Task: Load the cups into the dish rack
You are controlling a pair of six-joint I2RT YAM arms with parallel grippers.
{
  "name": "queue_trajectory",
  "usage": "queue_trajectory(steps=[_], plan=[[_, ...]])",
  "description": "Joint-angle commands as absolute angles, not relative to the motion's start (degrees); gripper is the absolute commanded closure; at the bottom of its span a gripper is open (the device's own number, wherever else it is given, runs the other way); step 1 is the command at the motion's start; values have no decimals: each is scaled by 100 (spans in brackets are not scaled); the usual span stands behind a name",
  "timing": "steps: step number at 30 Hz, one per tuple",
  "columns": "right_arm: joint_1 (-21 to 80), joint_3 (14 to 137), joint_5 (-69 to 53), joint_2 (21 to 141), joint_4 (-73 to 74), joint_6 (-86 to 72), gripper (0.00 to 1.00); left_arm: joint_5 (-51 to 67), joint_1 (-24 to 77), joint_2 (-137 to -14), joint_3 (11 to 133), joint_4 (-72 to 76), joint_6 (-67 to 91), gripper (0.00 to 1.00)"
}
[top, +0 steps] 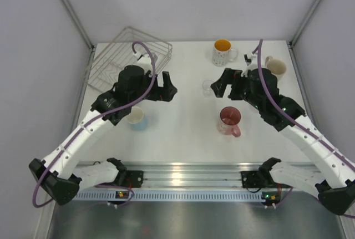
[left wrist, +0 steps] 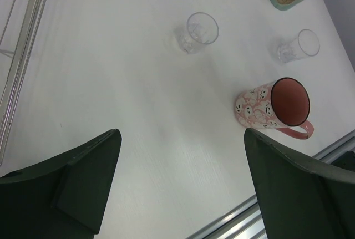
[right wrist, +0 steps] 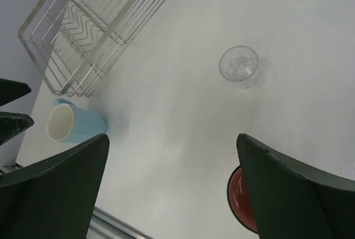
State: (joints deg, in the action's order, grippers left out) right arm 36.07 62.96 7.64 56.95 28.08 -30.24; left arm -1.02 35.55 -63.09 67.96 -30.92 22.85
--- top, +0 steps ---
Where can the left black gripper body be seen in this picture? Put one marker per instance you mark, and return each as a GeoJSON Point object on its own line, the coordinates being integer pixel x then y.
{"type": "Point", "coordinates": [156, 93]}

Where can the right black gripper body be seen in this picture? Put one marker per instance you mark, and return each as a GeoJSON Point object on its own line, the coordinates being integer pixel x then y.
{"type": "Point", "coordinates": [247, 96]}

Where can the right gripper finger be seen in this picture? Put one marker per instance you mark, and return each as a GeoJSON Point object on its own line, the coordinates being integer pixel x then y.
{"type": "Point", "coordinates": [234, 79]}
{"type": "Point", "coordinates": [220, 85]}

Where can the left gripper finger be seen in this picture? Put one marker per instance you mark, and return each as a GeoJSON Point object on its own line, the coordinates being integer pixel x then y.
{"type": "Point", "coordinates": [160, 80]}
{"type": "Point", "coordinates": [169, 90]}

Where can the pink cartoon mug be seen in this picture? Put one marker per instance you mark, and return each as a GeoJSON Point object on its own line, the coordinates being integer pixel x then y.
{"type": "Point", "coordinates": [230, 118]}

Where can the beige ceramic mug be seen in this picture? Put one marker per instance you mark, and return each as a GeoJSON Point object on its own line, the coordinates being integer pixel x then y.
{"type": "Point", "coordinates": [276, 67]}

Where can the white mug orange inside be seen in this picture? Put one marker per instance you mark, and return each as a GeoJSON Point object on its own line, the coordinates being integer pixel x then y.
{"type": "Point", "coordinates": [223, 53]}

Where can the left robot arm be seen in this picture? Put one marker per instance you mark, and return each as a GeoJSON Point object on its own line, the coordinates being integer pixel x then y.
{"type": "Point", "coordinates": [58, 174]}

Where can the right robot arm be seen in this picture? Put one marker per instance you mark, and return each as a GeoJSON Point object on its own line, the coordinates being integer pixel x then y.
{"type": "Point", "coordinates": [333, 184]}

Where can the clear glass cup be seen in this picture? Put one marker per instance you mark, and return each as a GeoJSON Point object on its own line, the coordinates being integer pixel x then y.
{"type": "Point", "coordinates": [206, 88]}

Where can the light blue mug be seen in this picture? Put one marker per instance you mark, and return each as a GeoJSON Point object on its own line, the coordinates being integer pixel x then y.
{"type": "Point", "coordinates": [136, 119]}

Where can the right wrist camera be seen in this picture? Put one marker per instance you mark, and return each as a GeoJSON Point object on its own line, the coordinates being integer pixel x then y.
{"type": "Point", "coordinates": [250, 58]}

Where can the wire dish rack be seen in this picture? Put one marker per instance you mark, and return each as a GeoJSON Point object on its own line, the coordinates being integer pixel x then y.
{"type": "Point", "coordinates": [110, 58]}

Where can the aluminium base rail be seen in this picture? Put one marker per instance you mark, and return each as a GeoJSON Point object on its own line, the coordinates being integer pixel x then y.
{"type": "Point", "coordinates": [192, 175]}

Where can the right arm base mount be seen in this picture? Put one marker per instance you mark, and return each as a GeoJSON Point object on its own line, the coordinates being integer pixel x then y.
{"type": "Point", "coordinates": [255, 179]}

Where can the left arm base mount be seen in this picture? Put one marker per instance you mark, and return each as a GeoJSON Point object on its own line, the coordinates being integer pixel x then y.
{"type": "Point", "coordinates": [130, 178]}

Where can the left aluminium frame post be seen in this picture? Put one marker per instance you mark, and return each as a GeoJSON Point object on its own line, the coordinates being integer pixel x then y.
{"type": "Point", "coordinates": [77, 23]}

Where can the aluminium frame post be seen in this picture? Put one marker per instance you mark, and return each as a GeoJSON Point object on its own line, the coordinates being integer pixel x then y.
{"type": "Point", "coordinates": [304, 23]}
{"type": "Point", "coordinates": [77, 23]}

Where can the perforated cable tray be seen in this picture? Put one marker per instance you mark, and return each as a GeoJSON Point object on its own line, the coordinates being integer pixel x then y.
{"type": "Point", "coordinates": [162, 196]}

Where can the right aluminium frame post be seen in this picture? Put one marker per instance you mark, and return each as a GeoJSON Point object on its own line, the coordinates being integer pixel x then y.
{"type": "Point", "coordinates": [304, 23]}

